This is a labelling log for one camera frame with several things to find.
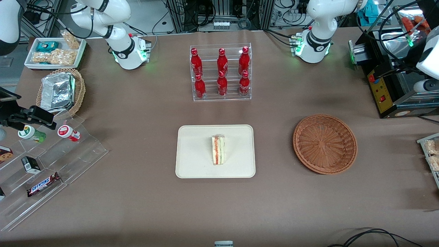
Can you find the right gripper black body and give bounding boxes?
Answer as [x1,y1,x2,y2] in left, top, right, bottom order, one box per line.
[0,87,22,128]

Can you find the triangle sandwich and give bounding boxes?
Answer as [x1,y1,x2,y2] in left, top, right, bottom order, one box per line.
[211,135,227,166]

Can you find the white snack tray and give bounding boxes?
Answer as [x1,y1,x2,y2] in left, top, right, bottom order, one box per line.
[24,37,87,70]

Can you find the small tan wicker basket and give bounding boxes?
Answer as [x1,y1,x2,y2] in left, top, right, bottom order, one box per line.
[36,68,86,119]

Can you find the round brown wicker basket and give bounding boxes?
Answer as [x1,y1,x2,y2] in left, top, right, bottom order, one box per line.
[293,114,358,175]

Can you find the beige rectangular serving tray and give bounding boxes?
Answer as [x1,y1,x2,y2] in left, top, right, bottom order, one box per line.
[175,125,256,179]

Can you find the white cup with green label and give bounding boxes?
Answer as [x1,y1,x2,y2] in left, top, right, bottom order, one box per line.
[18,125,47,143]

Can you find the steel warmer pan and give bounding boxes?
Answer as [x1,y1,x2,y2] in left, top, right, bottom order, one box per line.
[372,31,412,62]
[394,74,439,101]

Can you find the black food warmer yellow panel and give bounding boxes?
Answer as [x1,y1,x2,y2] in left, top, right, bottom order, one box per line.
[355,5,439,119]

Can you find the white cup with red label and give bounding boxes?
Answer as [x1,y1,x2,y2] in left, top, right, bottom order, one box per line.
[57,125,81,142]

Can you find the red fried food pieces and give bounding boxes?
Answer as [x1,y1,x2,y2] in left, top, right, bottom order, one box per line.
[401,15,430,34]

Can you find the silver metal cylinder fixture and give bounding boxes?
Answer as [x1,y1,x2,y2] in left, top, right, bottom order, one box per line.
[348,40,368,66]

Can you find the brown cookie box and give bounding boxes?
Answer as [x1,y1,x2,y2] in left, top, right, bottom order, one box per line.
[0,146,13,164]

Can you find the small black box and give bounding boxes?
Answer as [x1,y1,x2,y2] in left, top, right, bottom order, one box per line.
[21,156,41,174]

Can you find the clear acrylic stepped display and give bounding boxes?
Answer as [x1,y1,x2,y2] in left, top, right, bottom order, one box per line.
[0,115,109,232]

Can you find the clear bag of nut snack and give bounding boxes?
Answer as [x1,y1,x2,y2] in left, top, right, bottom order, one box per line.
[32,49,76,66]
[61,30,82,50]

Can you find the teal plastic bag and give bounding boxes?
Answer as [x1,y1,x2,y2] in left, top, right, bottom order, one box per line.
[357,0,389,25]

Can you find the Snickers chocolate bar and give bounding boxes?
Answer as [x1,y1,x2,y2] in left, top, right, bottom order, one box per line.
[27,173,61,197]

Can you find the teal snack packet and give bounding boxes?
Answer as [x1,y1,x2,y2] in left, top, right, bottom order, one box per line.
[36,41,59,52]

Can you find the gray bread display rack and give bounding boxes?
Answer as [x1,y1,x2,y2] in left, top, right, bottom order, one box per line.
[417,133,439,189]

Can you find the red cola bottle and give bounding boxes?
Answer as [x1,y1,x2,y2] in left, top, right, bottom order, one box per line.
[239,71,250,95]
[217,48,228,77]
[238,46,250,75]
[217,71,228,96]
[190,48,203,77]
[194,74,206,99]

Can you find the clear acrylic bottle rack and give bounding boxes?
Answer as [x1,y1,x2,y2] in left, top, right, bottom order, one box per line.
[190,43,252,102]

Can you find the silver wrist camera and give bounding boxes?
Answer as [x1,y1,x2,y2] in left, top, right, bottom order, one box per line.
[413,80,439,94]

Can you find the black floor cables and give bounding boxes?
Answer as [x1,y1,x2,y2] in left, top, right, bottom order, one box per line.
[328,228,424,247]

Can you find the aluminium frame cabinet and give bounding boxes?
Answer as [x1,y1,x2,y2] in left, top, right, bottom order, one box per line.
[165,0,276,33]

